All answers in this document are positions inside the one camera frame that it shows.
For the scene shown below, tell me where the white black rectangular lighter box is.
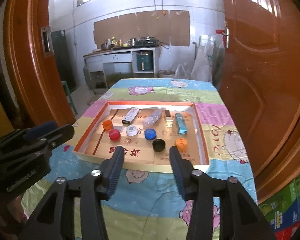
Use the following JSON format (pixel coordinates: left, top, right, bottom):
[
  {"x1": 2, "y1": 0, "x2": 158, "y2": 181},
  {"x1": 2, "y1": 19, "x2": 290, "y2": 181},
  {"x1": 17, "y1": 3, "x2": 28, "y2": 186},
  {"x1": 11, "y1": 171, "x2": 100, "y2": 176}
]
[{"x1": 122, "y1": 108, "x2": 139, "y2": 125}]

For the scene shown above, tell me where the gold lipstick case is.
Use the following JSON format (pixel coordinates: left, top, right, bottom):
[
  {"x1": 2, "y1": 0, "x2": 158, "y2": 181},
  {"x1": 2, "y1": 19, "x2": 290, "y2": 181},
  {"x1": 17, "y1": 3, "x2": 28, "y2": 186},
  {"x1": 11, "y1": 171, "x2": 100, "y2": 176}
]
[{"x1": 164, "y1": 109, "x2": 171, "y2": 118}]

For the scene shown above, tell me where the green blue cardboard box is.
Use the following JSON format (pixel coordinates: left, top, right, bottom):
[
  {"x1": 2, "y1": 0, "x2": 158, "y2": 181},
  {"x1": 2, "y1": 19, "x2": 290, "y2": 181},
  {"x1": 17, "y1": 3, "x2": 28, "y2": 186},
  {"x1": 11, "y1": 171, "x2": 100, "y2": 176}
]
[{"x1": 259, "y1": 175, "x2": 300, "y2": 239}]

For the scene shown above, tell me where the white bottle cap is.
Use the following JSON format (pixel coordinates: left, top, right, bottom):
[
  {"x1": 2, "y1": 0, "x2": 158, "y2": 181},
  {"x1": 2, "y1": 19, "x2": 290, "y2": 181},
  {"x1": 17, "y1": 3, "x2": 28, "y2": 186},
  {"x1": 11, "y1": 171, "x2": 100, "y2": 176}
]
[{"x1": 126, "y1": 125, "x2": 138, "y2": 137}]

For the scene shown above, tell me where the white plastic bag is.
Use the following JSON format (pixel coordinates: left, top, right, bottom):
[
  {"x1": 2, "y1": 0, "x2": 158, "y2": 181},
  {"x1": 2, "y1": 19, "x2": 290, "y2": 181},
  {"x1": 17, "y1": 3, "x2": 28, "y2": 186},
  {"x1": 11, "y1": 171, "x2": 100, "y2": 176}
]
[{"x1": 191, "y1": 44, "x2": 213, "y2": 83}]

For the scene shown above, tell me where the blue bottle cap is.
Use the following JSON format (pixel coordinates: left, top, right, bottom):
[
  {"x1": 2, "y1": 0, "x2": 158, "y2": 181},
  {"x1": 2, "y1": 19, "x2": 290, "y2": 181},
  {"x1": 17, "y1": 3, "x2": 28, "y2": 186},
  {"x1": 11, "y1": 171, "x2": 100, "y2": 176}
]
[{"x1": 144, "y1": 128, "x2": 157, "y2": 140}]

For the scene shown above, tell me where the black bottle cap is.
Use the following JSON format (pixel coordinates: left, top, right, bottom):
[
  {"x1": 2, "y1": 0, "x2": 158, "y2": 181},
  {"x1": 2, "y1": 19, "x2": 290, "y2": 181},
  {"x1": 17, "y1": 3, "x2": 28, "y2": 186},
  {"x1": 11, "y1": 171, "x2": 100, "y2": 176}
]
[{"x1": 152, "y1": 139, "x2": 166, "y2": 152}]

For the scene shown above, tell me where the shallow orange cardboard box tray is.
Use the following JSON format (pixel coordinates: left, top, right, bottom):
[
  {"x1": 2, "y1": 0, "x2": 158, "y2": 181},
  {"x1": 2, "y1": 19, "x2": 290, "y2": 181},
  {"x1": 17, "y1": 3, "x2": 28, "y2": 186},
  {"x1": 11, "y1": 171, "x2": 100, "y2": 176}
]
[{"x1": 74, "y1": 100, "x2": 210, "y2": 173}]

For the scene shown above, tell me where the black gas stove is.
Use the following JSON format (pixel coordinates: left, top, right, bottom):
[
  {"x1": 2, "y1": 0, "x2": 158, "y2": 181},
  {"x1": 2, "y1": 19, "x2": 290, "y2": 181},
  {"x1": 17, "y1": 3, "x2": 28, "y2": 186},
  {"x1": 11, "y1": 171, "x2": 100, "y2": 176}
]
[{"x1": 134, "y1": 37, "x2": 159, "y2": 47}]

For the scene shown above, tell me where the dark green air fryer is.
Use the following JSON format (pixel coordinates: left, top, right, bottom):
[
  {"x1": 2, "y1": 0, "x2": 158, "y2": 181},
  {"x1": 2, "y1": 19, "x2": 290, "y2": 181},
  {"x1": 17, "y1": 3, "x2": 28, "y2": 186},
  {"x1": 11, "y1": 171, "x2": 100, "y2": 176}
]
[{"x1": 136, "y1": 51, "x2": 153, "y2": 71}]

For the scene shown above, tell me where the green stool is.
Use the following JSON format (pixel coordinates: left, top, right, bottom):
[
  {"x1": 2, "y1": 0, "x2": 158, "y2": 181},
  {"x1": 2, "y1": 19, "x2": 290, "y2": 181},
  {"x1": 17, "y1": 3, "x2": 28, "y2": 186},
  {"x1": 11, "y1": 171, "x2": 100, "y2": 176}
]
[{"x1": 61, "y1": 81, "x2": 78, "y2": 115}]

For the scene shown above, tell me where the clear plastic bottle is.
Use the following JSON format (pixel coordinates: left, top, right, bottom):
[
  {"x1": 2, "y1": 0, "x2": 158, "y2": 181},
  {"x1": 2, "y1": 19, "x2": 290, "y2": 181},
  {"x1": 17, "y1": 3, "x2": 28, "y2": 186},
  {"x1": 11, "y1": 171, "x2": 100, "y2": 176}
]
[{"x1": 142, "y1": 108, "x2": 162, "y2": 129}]

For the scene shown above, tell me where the orange open bottle cap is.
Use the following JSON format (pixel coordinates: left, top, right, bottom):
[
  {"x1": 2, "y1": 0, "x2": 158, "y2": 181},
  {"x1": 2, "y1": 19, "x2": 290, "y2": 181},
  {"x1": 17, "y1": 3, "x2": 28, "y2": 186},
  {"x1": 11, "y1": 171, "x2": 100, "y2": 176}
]
[{"x1": 102, "y1": 120, "x2": 113, "y2": 131}]

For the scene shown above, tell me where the brown wooden door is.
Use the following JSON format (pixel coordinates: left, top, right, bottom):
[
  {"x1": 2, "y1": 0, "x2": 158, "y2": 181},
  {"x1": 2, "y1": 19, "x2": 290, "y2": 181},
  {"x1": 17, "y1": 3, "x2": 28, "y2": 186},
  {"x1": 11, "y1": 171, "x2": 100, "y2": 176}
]
[{"x1": 218, "y1": 0, "x2": 300, "y2": 178}]

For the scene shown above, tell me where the orange bottle cap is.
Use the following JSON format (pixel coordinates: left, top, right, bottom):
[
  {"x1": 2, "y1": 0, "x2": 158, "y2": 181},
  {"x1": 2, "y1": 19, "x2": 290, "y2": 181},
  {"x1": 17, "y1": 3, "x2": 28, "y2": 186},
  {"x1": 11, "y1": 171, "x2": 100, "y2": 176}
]
[
  {"x1": 174, "y1": 138, "x2": 188, "y2": 152},
  {"x1": 102, "y1": 120, "x2": 113, "y2": 131}
]

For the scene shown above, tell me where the white kitchen counter cabinet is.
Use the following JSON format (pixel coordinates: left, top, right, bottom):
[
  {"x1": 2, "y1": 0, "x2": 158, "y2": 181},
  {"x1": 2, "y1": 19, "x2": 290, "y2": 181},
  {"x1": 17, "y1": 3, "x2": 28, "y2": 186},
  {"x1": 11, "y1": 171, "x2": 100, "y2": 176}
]
[{"x1": 83, "y1": 47, "x2": 160, "y2": 90}]

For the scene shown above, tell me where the red bottle cap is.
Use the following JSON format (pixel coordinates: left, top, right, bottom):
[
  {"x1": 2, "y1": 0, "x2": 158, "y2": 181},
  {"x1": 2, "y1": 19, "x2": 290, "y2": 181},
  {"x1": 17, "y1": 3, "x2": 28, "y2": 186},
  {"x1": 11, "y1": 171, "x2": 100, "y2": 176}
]
[{"x1": 108, "y1": 128, "x2": 121, "y2": 141}]

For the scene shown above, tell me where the light blue lighter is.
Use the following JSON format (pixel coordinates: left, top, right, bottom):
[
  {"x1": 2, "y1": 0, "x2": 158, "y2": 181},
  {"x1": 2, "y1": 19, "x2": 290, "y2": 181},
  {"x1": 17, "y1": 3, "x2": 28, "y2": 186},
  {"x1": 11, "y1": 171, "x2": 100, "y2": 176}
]
[{"x1": 175, "y1": 113, "x2": 187, "y2": 134}]

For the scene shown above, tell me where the colourful cartoon quilt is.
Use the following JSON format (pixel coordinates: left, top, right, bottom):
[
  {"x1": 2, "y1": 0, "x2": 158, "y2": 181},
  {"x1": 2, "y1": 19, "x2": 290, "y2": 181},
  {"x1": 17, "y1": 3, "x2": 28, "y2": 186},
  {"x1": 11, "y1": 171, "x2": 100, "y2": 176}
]
[{"x1": 21, "y1": 78, "x2": 257, "y2": 239}]

